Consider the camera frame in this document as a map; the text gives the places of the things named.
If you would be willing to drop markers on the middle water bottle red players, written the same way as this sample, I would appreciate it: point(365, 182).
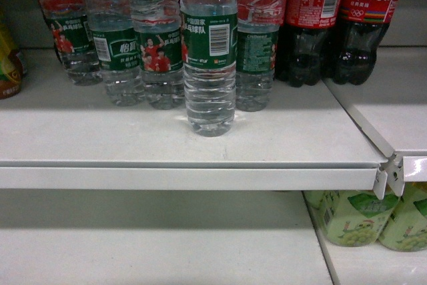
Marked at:
point(157, 25)

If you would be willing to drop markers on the white metal shelf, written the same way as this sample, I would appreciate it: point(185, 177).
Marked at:
point(56, 135)

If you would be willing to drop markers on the green grape juice bottle left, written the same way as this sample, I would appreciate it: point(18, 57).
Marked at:
point(351, 218)

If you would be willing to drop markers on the front clear water bottle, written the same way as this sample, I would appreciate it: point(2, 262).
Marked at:
point(209, 31)

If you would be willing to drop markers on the right water bottle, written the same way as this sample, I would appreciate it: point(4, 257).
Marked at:
point(258, 26)

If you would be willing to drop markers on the brown yellow drink bottle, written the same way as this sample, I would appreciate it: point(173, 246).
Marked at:
point(13, 67)

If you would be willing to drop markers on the adjacent white shelf right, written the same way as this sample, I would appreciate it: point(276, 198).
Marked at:
point(390, 109)

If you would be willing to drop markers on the cola bottle red logo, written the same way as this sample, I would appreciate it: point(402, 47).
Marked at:
point(361, 26)

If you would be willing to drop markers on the green grape juice bottle right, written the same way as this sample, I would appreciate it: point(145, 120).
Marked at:
point(405, 230)

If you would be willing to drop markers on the green grape juice bottle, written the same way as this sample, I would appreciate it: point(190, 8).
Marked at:
point(405, 230)
point(351, 218)

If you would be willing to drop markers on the far left water bottle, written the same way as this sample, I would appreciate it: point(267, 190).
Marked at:
point(67, 21)

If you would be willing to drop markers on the lower white shelf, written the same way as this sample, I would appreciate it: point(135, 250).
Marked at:
point(136, 237)

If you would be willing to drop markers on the cola bottle barcode label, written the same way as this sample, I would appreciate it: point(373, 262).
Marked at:
point(307, 24)

